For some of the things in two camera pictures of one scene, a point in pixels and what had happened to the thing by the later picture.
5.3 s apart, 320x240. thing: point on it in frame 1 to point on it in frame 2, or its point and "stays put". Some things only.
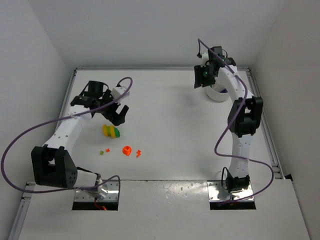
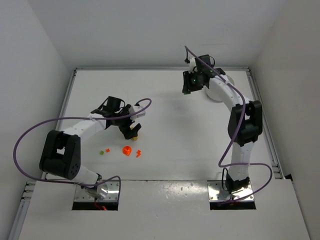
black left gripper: (112, 114) to (126, 128)
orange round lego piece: (127, 150) stays put
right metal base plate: (216, 192) stays put
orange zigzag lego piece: (138, 153) stays put
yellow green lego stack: (111, 131) to (135, 138)
